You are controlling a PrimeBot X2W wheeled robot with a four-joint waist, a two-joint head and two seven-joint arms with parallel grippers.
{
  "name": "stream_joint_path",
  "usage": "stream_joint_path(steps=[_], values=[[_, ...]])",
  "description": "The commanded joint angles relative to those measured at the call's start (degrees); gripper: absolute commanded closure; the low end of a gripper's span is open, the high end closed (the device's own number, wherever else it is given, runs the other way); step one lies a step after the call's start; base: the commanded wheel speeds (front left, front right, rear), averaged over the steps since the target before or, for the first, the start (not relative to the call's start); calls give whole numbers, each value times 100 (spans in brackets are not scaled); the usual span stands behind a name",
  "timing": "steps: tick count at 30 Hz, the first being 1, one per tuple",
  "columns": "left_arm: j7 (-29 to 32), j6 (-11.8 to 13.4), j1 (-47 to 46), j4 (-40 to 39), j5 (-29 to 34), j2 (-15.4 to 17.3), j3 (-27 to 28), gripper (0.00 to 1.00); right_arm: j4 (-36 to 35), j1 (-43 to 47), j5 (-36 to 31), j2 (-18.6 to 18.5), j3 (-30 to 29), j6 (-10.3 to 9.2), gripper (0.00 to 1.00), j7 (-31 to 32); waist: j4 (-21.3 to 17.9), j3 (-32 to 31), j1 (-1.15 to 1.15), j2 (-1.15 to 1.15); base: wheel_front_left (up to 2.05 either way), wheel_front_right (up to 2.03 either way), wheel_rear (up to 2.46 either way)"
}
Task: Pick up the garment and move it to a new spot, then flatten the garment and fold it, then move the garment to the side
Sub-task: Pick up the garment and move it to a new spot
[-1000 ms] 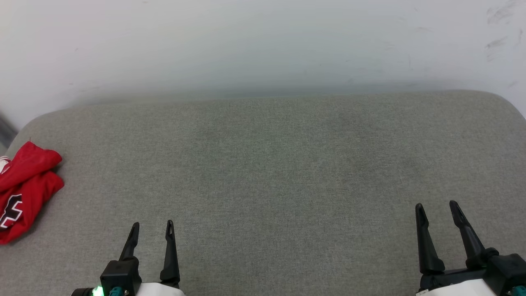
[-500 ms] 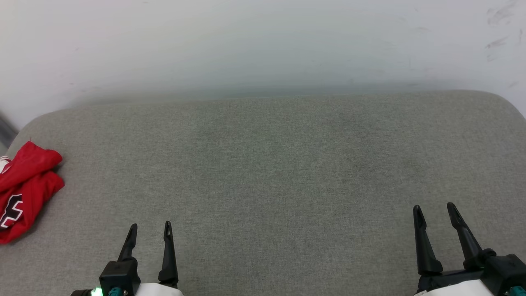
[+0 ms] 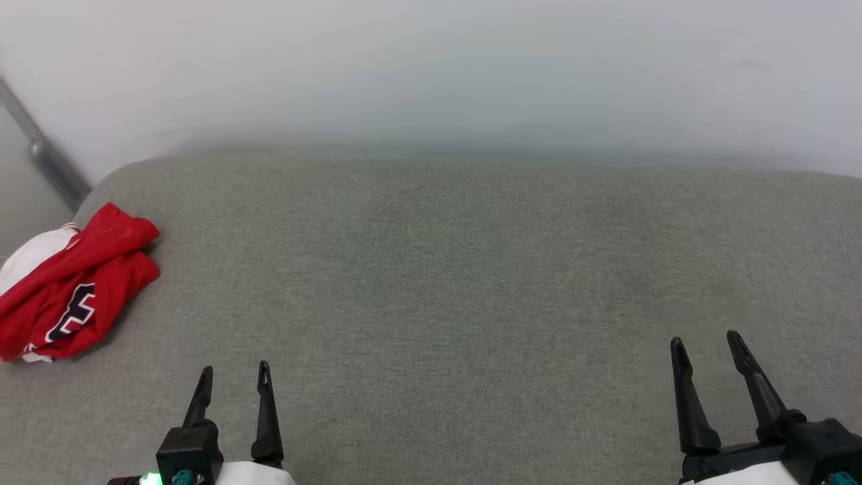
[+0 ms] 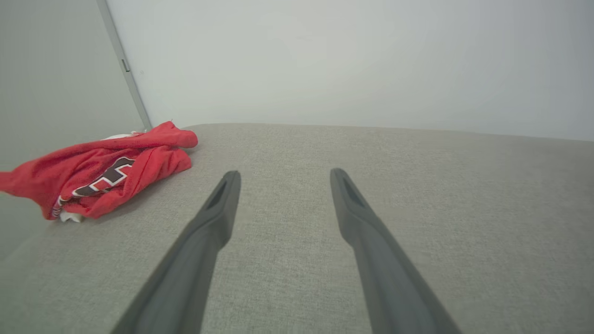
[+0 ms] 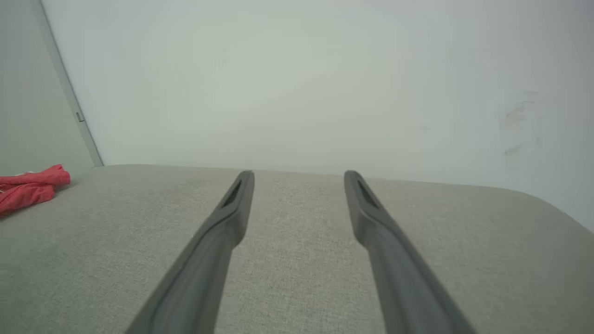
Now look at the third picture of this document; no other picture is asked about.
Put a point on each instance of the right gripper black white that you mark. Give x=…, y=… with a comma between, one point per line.
x=818, y=451

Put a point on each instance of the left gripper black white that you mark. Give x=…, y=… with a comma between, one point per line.
x=192, y=451

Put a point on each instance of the red and white jersey shirt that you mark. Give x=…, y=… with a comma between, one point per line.
x=81, y=283

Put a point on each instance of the grey fabric sofa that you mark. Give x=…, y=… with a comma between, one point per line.
x=458, y=303

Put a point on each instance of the grey metal pole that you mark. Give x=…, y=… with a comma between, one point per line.
x=47, y=158

